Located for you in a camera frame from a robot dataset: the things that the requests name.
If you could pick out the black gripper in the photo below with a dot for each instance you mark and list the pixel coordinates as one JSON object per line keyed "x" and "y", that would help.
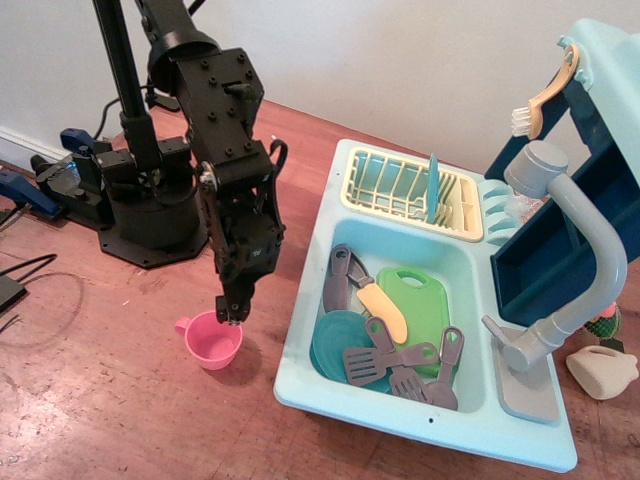
{"x": 245, "y": 232}

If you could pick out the pink plastic cup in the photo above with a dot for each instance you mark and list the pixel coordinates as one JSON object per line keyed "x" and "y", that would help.
{"x": 212, "y": 344}

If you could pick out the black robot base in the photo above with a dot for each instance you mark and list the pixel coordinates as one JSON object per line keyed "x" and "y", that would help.
{"x": 157, "y": 215}

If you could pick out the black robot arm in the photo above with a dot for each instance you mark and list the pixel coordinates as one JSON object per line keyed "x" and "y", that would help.
{"x": 219, "y": 94}

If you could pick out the teal plate in sink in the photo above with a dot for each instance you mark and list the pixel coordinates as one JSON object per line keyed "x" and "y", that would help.
{"x": 334, "y": 332}

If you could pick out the light blue toy sink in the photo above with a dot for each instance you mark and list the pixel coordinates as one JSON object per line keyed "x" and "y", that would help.
{"x": 537, "y": 433}

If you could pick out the yellow toy knife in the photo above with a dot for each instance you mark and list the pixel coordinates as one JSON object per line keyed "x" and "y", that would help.
{"x": 376, "y": 301}

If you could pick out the grey slotted spatula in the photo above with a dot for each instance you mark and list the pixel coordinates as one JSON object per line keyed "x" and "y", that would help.
{"x": 364, "y": 365}

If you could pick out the green cutting board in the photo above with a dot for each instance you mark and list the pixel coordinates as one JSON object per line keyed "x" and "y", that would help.
{"x": 421, "y": 299}

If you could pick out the blue black clamp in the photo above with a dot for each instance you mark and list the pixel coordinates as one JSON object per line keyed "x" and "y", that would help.
{"x": 72, "y": 187}

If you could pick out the yellow dish rack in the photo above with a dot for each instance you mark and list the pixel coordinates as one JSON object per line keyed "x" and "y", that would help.
{"x": 393, "y": 187}

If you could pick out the black flat device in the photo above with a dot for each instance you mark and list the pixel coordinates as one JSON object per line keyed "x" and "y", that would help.
{"x": 11, "y": 291}

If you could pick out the grey toy ladle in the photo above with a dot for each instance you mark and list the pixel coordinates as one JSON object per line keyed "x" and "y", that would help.
{"x": 440, "y": 392}

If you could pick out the teal plate in rack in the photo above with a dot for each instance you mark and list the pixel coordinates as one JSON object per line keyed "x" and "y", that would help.
{"x": 432, "y": 192}

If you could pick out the dark blue toy shelf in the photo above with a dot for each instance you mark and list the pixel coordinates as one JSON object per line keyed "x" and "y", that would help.
{"x": 547, "y": 262}

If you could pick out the grey toy faucet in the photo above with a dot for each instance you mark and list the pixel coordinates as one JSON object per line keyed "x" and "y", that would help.
{"x": 539, "y": 171}

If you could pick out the tan dish brush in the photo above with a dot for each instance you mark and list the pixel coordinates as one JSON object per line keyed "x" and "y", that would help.
{"x": 528, "y": 121}

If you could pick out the green toy vegetable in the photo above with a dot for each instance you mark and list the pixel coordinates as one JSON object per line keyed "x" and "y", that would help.
{"x": 605, "y": 326}

